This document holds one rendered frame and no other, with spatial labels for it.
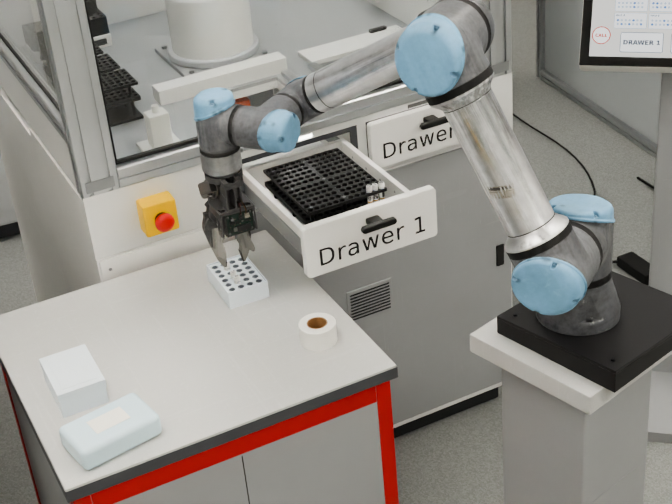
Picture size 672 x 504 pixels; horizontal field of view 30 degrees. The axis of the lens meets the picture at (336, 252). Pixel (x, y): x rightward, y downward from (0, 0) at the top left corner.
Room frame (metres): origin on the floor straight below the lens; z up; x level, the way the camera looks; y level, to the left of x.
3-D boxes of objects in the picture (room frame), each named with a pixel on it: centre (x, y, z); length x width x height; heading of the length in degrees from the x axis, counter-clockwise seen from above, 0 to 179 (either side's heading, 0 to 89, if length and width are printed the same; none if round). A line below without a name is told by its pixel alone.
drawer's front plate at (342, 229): (2.10, -0.07, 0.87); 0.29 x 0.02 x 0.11; 114
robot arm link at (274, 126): (2.04, 0.10, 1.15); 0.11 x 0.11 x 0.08; 61
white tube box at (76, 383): (1.83, 0.49, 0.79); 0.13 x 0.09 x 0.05; 23
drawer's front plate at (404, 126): (2.52, -0.23, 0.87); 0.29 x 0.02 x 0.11; 114
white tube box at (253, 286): (2.12, 0.20, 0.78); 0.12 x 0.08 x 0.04; 23
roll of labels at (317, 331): (1.91, 0.05, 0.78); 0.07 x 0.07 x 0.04
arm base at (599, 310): (1.87, -0.43, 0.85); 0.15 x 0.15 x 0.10
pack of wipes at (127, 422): (1.68, 0.41, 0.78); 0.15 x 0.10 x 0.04; 124
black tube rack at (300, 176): (2.29, 0.01, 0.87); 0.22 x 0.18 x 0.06; 24
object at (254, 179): (2.29, 0.01, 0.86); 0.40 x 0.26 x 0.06; 24
